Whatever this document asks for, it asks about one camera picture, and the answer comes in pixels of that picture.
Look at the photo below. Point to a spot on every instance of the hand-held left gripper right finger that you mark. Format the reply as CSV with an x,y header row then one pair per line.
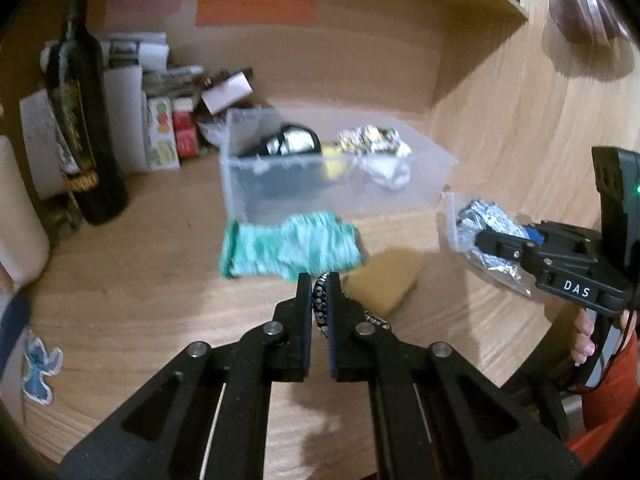
x,y
336,310

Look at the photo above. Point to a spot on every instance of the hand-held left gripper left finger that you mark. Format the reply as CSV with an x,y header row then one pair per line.
x,y
301,310

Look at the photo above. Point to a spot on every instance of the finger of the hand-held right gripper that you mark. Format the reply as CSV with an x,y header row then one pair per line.
x,y
515,252
555,235

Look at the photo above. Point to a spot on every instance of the clear bag of silver foil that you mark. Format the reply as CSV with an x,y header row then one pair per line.
x,y
480,230

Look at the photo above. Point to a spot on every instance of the clear plastic storage box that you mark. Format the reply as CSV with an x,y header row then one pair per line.
x,y
280,195

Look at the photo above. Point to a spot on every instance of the person's right forearm orange sleeve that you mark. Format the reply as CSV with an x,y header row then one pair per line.
x,y
612,400

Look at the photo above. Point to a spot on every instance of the tan soft pad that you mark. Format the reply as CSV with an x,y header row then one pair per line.
x,y
382,280

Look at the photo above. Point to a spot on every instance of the yellow soft item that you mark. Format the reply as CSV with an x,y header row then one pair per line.
x,y
334,160

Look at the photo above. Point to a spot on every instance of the person's right hand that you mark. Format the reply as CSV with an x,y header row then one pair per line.
x,y
584,342

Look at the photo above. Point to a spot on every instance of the green knitted cloth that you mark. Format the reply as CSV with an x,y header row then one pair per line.
x,y
290,250

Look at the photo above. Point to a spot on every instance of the white crumpled cloth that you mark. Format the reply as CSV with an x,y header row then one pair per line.
x,y
387,170

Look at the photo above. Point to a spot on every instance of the black and silver pouch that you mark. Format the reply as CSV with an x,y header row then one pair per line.
x,y
292,142

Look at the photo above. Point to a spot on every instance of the crumpled foil wrapper in bin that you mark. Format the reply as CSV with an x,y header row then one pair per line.
x,y
370,140

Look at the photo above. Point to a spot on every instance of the red small carton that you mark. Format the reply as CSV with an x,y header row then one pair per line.
x,y
184,130

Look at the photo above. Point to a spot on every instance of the white fruit print carton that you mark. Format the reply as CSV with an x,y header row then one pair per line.
x,y
162,132

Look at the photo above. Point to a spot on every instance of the brown round object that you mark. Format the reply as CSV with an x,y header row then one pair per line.
x,y
582,5

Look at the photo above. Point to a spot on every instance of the white and brown box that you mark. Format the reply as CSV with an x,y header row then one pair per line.
x,y
225,91

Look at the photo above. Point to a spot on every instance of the white tall box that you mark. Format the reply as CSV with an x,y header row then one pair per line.
x,y
125,120

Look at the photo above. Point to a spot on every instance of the blue cartoon sticker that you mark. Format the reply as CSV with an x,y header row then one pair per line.
x,y
39,372

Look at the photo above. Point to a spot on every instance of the dark glass wine bottle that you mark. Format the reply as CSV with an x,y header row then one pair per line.
x,y
87,125

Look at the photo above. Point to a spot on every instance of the white paper roll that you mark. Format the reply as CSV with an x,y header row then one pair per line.
x,y
17,210

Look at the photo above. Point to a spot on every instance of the orange paper sheet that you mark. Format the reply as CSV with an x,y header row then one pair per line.
x,y
255,7

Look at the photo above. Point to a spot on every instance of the pink paper sheet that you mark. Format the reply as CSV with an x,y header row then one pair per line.
x,y
145,0

